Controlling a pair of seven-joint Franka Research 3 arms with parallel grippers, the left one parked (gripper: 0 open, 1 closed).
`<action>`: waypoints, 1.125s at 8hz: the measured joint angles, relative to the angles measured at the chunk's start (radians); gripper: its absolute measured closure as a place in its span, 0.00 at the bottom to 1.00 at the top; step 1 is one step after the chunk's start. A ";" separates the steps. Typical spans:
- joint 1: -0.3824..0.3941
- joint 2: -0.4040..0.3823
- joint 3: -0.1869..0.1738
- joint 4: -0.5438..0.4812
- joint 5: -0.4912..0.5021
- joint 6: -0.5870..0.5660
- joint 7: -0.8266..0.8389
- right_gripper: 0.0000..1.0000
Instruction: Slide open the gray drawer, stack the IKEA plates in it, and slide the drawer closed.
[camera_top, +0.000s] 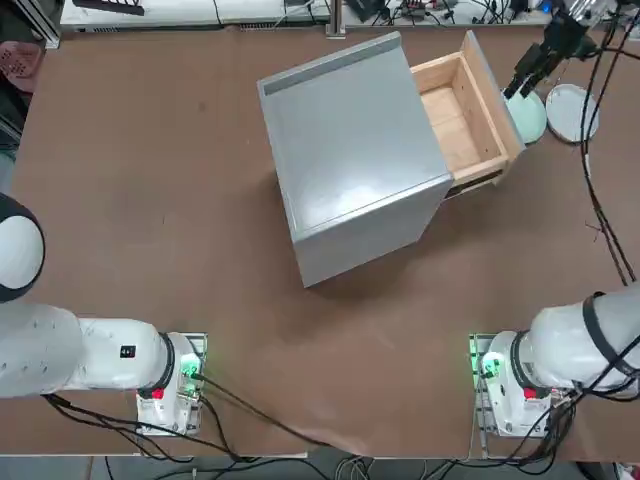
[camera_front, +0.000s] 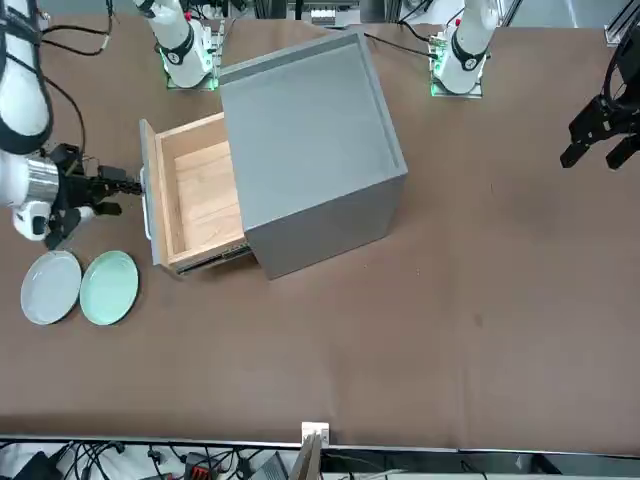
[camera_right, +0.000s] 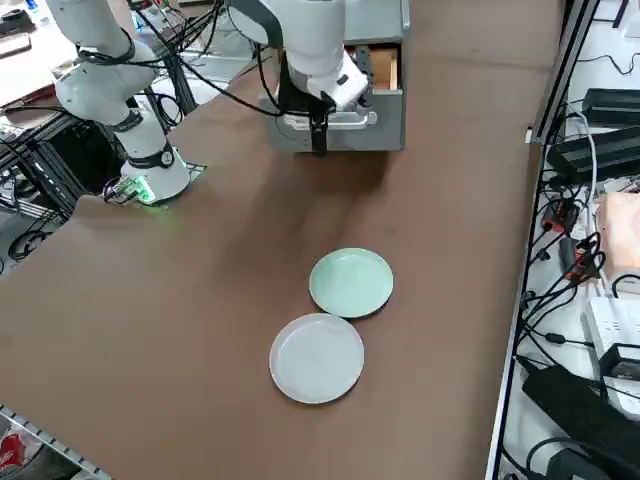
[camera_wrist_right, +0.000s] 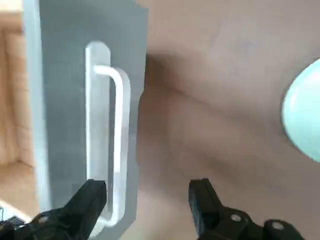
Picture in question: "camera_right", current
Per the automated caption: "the perforated aluminium rail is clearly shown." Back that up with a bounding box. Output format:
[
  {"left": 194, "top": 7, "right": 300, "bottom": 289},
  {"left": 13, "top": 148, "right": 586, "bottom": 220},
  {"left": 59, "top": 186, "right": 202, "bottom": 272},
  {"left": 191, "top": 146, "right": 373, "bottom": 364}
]
[{"left": 0, "top": 402, "right": 111, "bottom": 480}]

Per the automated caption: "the long black power brick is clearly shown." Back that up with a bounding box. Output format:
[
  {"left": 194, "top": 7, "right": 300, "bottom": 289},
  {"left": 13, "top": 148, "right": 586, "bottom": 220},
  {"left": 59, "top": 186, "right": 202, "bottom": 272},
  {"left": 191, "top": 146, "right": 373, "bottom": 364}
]
[{"left": 544, "top": 124, "right": 640, "bottom": 184}]

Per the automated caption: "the peach cloth bag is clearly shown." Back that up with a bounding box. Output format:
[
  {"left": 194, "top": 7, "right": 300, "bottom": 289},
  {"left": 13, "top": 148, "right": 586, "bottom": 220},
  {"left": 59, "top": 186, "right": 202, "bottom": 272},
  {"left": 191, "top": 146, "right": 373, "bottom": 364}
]
[{"left": 595, "top": 191, "right": 640, "bottom": 284}]

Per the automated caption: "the light gray plate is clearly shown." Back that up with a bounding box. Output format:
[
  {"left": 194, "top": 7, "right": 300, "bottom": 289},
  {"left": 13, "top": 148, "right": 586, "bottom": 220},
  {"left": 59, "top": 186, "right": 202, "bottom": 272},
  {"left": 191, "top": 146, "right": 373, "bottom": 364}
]
[{"left": 268, "top": 312, "right": 365, "bottom": 405}]

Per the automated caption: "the orange black connector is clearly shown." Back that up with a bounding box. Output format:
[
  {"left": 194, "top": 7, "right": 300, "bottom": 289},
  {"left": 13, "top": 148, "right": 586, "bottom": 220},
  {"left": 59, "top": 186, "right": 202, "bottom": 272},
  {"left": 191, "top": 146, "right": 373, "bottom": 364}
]
[
  {"left": 542, "top": 197, "right": 581, "bottom": 234},
  {"left": 564, "top": 237, "right": 606, "bottom": 284}
]

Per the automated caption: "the black plug adapter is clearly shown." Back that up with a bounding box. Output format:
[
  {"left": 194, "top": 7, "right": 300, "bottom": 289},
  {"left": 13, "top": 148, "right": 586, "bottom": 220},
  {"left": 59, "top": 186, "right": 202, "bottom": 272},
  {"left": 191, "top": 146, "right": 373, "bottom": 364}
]
[{"left": 597, "top": 342, "right": 640, "bottom": 384}]

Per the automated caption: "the small black power adapter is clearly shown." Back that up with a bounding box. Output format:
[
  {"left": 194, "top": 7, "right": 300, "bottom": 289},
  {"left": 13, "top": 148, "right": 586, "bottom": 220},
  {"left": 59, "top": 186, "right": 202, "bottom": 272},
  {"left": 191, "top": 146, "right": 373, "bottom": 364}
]
[{"left": 582, "top": 88, "right": 640, "bottom": 121}]

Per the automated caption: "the white power strip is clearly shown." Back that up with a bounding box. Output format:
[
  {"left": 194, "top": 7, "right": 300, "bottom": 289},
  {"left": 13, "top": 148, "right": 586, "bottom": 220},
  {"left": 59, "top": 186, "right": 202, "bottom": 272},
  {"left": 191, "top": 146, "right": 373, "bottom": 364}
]
[{"left": 582, "top": 294, "right": 640, "bottom": 416}]

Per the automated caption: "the white drawer handle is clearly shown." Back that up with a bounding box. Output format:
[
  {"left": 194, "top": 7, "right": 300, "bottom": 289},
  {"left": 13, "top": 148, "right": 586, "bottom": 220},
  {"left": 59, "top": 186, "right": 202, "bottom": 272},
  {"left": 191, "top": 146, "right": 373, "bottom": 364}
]
[{"left": 283, "top": 110, "right": 377, "bottom": 132}]

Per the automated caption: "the red can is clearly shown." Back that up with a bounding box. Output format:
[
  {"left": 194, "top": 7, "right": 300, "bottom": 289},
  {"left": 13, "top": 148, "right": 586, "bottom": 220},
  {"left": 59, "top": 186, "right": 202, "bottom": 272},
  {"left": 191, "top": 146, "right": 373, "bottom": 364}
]
[{"left": 0, "top": 432, "right": 27, "bottom": 470}]

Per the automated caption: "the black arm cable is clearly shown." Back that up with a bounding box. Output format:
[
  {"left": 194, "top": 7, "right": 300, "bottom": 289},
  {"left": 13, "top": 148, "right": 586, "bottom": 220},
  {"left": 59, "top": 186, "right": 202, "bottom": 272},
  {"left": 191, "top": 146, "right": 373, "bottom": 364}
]
[{"left": 74, "top": 0, "right": 286, "bottom": 119}]

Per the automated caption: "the gray drawer with wooden inside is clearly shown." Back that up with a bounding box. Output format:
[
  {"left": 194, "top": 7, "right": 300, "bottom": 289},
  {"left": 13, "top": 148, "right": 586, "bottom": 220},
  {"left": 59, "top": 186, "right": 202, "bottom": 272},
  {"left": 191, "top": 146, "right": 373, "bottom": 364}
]
[{"left": 258, "top": 43, "right": 405, "bottom": 154}]

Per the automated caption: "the black frame rack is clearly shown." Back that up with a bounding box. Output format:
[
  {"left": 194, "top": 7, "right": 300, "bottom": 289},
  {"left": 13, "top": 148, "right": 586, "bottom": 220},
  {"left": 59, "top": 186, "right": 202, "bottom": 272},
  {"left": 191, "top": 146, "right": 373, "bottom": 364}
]
[{"left": 0, "top": 109, "right": 126, "bottom": 221}]

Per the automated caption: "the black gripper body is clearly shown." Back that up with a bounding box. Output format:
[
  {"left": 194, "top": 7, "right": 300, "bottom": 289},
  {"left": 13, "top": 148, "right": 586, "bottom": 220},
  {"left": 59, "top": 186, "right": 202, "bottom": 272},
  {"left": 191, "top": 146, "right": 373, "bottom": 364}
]
[{"left": 277, "top": 52, "right": 336, "bottom": 120}]

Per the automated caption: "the aluminium frame beam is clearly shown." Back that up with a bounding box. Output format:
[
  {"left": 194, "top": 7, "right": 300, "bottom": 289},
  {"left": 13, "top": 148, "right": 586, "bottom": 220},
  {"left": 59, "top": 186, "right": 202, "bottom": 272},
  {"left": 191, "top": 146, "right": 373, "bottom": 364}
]
[{"left": 525, "top": 0, "right": 601, "bottom": 146}]

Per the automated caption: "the large black box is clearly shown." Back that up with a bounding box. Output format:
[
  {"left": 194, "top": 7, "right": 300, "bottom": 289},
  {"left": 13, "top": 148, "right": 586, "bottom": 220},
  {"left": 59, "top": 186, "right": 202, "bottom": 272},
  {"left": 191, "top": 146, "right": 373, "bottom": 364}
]
[{"left": 521, "top": 363, "right": 640, "bottom": 480}]

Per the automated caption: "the white cable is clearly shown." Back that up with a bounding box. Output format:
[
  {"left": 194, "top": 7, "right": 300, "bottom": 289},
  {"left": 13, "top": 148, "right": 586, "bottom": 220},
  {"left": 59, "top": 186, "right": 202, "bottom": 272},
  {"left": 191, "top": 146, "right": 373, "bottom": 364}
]
[{"left": 567, "top": 110, "right": 614, "bottom": 299}]

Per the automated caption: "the green plate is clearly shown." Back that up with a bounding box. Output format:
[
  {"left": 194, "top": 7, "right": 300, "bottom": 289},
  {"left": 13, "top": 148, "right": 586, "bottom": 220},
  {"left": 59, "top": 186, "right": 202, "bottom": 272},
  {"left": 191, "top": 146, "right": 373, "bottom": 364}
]
[{"left": 308, "top": 248, "right": 396, "bottom": 320}]

